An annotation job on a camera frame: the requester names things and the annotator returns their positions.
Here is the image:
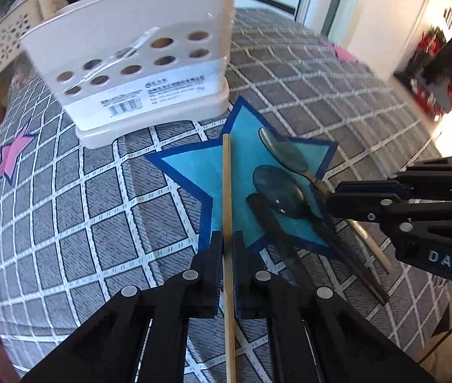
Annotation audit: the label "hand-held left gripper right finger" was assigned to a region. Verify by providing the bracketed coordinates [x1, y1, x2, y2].
[232, 231, 435, 383]

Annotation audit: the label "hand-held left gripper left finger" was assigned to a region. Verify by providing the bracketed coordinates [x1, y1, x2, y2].
[22, 231, 225, 383]

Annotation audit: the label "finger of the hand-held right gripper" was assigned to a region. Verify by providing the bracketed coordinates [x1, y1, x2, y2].
[388, 159, 452, 201]
[325, 181, 414, 233]

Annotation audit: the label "wooden chopstick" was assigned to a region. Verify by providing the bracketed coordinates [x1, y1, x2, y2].
[222, 134, 237, 383]

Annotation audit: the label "small black spoon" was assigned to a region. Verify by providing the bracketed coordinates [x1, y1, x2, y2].
[259, 127, 393, 274]

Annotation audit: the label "white plastic utensil holder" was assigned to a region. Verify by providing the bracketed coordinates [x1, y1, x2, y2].
[19, 0, 239, 148]

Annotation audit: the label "large black spoon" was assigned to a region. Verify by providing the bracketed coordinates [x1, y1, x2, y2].
[252, 165, 389, 304]

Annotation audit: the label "red hanging decorations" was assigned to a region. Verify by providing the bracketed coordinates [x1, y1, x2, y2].
[407, 26, 452, 116]

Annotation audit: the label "grey checked tablecloth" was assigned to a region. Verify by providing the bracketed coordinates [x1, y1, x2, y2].
[0, 7, 452, 383]

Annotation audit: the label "thin black cable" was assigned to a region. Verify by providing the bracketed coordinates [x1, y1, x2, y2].
[418, 317, 452, 365]

